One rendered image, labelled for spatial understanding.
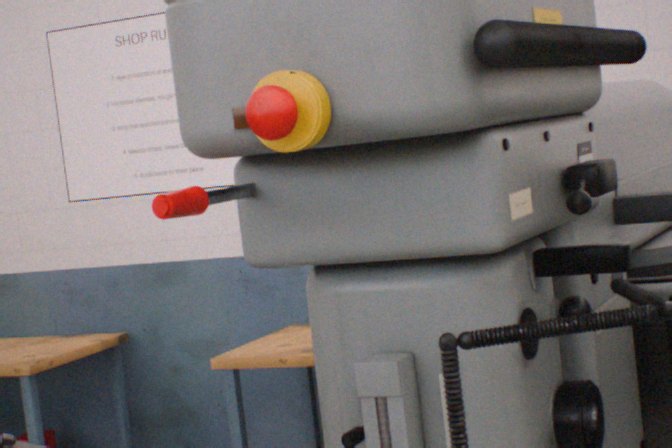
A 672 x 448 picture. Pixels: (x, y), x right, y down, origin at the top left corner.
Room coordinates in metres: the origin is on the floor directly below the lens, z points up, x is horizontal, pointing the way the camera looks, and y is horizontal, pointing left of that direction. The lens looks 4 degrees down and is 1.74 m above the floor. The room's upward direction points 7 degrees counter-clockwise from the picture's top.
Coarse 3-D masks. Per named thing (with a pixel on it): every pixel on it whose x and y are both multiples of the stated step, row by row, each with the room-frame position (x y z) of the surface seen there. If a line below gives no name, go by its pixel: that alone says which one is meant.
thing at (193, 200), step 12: (180, 192) 1.00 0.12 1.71; (192, 192) 1.01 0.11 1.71; (204, 192) 1.02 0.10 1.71; (216, 192) 1.05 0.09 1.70; (228, 192) 1.07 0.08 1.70; (240, 192) 1.08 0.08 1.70; (252, 192) 1.10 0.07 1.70; (156, 204) 0.98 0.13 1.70; (168, 204) 0.98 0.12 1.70; (180, 204) 0.99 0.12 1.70; (192, 204) 1.00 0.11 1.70; (204, 204) 1.02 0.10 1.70; (156, 216) 0.99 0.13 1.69; (168, 216) 0.98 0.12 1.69; (180, 216) 1.00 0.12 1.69
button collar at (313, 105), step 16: (272, 80) 0.96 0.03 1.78; (288, 80) 0.96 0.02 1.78; (304, 80) 0.96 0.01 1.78; (304, 96) 0.95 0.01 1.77; (320, 96) 0.95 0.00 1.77; (304, 112) 0.95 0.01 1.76; (320, 112) 0.95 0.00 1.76; (304, 128) 0.96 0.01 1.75; (320, 128) 0.96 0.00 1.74; (272, 144) 0.97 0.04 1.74; (288, 144) 0.96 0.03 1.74; (304, 144) 0.96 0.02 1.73
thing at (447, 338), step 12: (444, 336) 0.93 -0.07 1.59; (444, 348) 0.93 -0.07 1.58; (456, 348) 0.93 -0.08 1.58; (444, 360) 0.93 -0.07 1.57; (456, 360) 0.93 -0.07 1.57; (444, 372) 0.93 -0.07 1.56; (456, 372) 0.93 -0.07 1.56; (444, 384) 0.93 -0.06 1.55; (456, 384) 0.93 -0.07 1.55; (456, 396) 0.93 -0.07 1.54; (456, 408) 0.93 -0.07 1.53; (456, 420) 0.93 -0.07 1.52; (456, 432) 0.93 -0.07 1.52; (456, 444) 0.93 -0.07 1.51
